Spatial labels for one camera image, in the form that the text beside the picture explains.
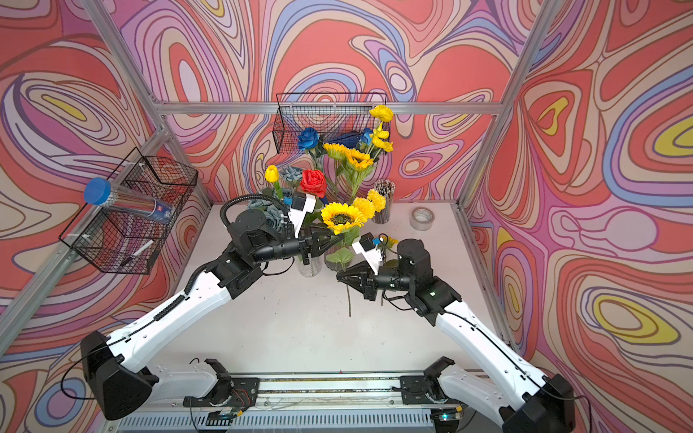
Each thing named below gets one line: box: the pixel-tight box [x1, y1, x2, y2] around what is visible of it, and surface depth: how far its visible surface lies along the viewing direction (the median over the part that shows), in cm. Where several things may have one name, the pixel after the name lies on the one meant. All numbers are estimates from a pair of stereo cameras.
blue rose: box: [297, 126, 321, 151], surface depth 76 cm
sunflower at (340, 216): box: [321, 202, 367, 235], surface depth 58 cm
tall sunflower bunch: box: [323, 142, 375, 182], surface depth 76 cm
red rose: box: [299, 168, 327, 199], surface depth 72 cm
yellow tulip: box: [264, 164, 279, 184], surface depth 65 cm
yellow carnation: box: [352, 188, 388, 221], surface depth 77 cm
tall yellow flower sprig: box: [368, 104, 395, 159], surface depth 73 cm
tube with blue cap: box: [83, 177, 176, 225], surface depth 69 cm
